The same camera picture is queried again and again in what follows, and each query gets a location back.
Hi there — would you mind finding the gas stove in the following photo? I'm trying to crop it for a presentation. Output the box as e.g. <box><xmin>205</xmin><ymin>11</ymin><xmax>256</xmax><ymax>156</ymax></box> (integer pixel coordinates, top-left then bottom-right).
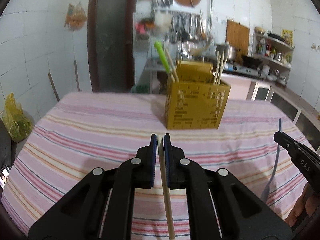
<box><xmin>224</xmin><ymin>62</ymin><xmax>266</xmax><ymax>79</ymax></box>

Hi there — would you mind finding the steel cooking pot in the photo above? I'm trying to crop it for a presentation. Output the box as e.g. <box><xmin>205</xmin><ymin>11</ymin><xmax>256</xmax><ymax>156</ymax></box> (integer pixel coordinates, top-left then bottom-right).
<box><xmin>215</xmin><ymin>43</ymin><xmax>240</xmax><ymax>61</ymax></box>

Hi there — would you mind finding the wall utensil rack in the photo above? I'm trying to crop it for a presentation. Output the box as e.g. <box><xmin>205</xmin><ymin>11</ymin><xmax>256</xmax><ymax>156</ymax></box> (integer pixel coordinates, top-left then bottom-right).
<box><xmin>153</xmin><ymin>7</ymin><xmax>203</xmax><ymax>15</ymax></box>

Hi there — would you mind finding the yellow plastic bag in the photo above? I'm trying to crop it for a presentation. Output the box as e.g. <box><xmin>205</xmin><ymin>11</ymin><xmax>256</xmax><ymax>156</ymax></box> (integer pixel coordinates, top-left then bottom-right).
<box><xmin>2</xmin><ymin>93</ymin><xmax>33</xmax><ymax>143</ymax></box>

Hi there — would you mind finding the orange hanging bag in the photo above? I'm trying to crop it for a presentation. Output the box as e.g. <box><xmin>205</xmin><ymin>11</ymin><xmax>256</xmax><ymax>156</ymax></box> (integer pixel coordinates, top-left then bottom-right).
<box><xmin>64</xmin><ymin>2</ymin><xmax>87</xmax><ymax>30</ymax></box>

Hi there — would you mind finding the yellow wall poster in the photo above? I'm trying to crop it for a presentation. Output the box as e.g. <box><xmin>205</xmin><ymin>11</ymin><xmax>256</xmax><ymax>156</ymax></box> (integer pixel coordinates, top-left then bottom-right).
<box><xmin>281</xmin><ymin>29</ymin><xmax>293</xmax><ymax>47</ymax></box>

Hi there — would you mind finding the black wok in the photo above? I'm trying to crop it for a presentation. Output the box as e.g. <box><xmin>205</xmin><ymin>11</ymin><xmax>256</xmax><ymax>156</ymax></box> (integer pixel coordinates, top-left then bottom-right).
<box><xmin>241</xmin><ymin>55</ymin><xmax>263</xmax><ymax>69</ymax></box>

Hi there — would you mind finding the smartphone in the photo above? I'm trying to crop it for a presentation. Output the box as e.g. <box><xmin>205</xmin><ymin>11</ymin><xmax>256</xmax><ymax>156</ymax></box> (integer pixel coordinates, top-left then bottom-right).
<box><xmin>0</xmin><ymin>165</ymin><xmax>10</xmax><ymax>189</ymax></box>

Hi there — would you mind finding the yellow perforated utensil holder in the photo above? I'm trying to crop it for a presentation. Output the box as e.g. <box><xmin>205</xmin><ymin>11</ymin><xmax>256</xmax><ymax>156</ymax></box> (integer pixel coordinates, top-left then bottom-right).
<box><xmin>165</xmin><ymin>60</ymin><xmax>231</xmax><ymax>129</ymax></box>

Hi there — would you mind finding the blue handle spoon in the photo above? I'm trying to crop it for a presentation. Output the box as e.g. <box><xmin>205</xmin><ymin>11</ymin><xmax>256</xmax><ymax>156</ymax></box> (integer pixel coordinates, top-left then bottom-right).
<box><xmin>259</xmin><ymin>118</ymin><xmax>284</xmax><ymax>206</ymax></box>

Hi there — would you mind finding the pink striped tablecloth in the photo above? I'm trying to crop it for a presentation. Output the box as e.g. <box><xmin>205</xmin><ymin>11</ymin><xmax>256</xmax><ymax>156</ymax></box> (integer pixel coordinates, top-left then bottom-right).
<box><xmin>1</xmin><ymin>93</ymin><xmax>308</xmax><ymax>236</ymax></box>

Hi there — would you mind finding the corner shelf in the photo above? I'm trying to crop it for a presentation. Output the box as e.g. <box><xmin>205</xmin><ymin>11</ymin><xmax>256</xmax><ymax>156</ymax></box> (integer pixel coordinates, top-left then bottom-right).
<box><xmin>251</xmin><ymin>32</ymin><xmax>294</xmax><ymax>87</ymax></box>

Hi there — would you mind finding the person right hand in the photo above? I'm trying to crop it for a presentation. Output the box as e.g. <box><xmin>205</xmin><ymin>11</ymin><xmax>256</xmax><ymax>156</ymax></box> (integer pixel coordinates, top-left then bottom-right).
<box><xmin>285</xmin><ymin>183</ymin><xmax>319</xmax><ymax>227</ymax></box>

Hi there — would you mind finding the rectangular wooden cutting board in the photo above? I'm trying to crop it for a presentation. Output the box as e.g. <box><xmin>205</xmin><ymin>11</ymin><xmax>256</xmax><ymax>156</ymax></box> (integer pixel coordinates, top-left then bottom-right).
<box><xmin>226</xmin><ymin>20</ymin><xmax>249</xmax><ymax>64</ymax></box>

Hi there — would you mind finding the dark brown door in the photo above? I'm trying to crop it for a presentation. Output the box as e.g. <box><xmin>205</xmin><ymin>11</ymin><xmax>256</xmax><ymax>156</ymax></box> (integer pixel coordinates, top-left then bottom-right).
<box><xmin>87</xmin><ymin>0</ymin><xmax>137</xmax><ymax>93</ymax></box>

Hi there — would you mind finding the green frog handle fork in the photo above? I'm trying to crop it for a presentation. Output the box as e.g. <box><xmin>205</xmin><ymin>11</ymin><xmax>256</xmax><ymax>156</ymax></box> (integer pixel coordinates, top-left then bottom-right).
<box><xmin>153</xmin><ymin>41</ymin><xmax>175</xmax><ymax>81</ymax></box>

